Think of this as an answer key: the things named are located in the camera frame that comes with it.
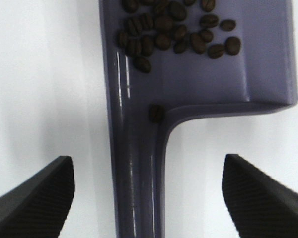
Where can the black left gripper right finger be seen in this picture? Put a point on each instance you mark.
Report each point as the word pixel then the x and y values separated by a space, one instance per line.
pixel 259 206

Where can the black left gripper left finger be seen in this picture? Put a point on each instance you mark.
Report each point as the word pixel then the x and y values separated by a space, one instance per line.
pixel 38 207

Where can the pile of coffee beans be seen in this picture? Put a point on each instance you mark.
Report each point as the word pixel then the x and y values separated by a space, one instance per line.
pixel 170 47

